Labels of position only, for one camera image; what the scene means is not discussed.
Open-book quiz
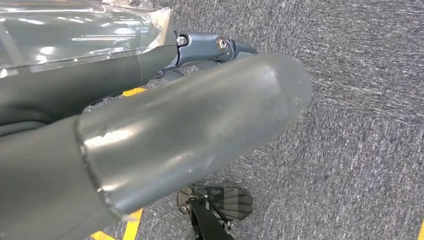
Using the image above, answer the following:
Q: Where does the black robot foot assembly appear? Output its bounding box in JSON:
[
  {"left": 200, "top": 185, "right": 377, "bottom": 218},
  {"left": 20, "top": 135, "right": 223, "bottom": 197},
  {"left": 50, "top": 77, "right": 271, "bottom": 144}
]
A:
[{"left": 176, "top": 184, "right": 254, "bottom": 240}]

